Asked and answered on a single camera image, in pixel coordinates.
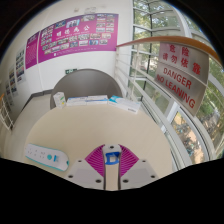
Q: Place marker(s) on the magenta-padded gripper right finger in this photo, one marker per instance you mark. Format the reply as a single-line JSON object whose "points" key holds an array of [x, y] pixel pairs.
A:
{"points": [[128, 163]]}

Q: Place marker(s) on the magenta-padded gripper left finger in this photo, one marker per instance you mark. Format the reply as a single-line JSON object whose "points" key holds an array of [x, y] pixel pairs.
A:
{"points": [[96, 163]]}

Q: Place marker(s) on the blue and white charger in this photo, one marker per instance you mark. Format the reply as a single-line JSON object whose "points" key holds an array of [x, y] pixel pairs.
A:
{"points": [[112, 173]]}

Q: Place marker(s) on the white and teal power strip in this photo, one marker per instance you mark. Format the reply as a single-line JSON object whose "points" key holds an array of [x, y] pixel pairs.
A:
{"points": [[45, 156]]}

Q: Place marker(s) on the flat white blue box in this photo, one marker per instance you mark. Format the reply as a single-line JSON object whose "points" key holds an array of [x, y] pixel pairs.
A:
{"points": [[125, 104]]}

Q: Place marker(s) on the white railing with orange handrail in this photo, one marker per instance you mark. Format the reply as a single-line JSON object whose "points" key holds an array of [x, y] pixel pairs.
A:
{"points": [[146, 100]]}

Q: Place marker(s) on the small white green carton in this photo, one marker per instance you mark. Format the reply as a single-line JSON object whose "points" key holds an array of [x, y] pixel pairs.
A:
{"points": [[59, 100]]}

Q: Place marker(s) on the green exit sign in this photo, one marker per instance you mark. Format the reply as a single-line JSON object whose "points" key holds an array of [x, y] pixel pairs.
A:
{"points": [[71, 70]]}

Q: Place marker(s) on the red-lettered danger sign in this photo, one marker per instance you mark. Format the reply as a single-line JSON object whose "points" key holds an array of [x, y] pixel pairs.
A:
{"points": [[181, 78]]}

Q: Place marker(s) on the white stair railing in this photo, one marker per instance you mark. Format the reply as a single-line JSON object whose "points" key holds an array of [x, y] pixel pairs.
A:
{"points": [[6, 115]]}

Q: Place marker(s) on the white photo display board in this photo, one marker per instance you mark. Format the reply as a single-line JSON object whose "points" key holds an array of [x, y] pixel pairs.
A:
{"points": [[20, 66], [12, 81]]}

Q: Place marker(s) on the large magenta photo poster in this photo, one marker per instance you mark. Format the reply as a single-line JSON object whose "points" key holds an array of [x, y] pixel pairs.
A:
{"points": [[78, 36]]}

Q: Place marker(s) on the narrow magenta text poster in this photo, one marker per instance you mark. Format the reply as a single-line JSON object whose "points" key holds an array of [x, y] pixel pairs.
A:
{"points": [[32, 50]]}

